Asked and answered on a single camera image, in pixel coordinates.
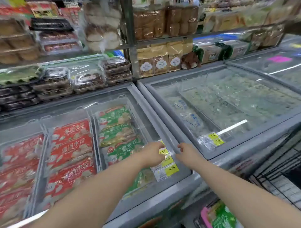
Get person's right hand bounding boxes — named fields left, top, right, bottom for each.
left=175, top=142, right=207, bottom=168

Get person's left hand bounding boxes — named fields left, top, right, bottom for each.
left=140, top=142, right=166, bottom=168

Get freezer sliding glass lid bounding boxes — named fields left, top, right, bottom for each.
left=0, top=87, right=192, bottom=226

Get green dumpling packets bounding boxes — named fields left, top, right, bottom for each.
left=98, top=106, right=157, bottom=195

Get grey freezer with green front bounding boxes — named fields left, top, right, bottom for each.
left=0, top=81, right=203, bottom=228

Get red dumpling packets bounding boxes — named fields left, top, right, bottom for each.
left=0, top=118, right=97, bottom=227

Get black wire shopping cart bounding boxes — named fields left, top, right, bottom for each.
left=193, top=127, right=301, bottom=228

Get person's right forearm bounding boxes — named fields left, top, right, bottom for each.
left=192, top=157, right=301, bottom=228

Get person's left forearm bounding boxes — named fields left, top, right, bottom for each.
left=29, top=154, right=153, bottom=228

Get grey freezer with loose dumplings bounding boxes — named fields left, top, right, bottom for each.
left=136, top=61, right=301, bottom=175

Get clear frozen bags blue print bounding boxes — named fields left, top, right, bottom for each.
left=164, top=96, right=212, bottom=139

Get tan snack bag white label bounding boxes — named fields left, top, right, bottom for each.
left=151, top=44, right=170, bottom=75
left=167, top=42, right=183, bottom=72
left=137, top=48, right=155, bottom=78

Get stacks of clear pastry boxes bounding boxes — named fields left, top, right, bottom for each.
left=33, top=56, right=133, bottom=100

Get tan bread bag green band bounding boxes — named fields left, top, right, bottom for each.
left=216, top=40, right=251, bottom=60
left=193, top=43, right=226, bottom=64

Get grey metal shelf rack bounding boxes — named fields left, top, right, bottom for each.
left=0, top=0, right=301, bottom=81

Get bags of white round buns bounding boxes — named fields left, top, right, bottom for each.
left=82, top=0, right=123, bottom=52

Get row of brown bread bags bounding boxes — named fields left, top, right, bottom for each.
left=133, top=4, right=200, bottom=40

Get row of pale bread bags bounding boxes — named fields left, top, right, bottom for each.
left=202, top=7, right=294, bottom=33

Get clear bags of brown pastries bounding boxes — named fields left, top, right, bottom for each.
left=242, top=23, right=286, bottom=47

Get stack of dark tray packs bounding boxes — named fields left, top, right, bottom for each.
left=0, top=83, right=40, bottom=112

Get clear packs with red labels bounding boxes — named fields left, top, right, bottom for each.
left=39, top=30, right=82, bottom=53

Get clear box of green cakes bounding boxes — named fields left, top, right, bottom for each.
left=0, top=65, right=45, bottom=86

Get black tray pack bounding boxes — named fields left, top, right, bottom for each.
left=30, top=18, right=73, bottom=31

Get stack of clear bun boxes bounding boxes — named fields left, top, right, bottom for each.
left=0, top=18, right=42, bottom=65

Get row of red snack packs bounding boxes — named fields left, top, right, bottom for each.
left=0, top=0, right=82, bottom=18

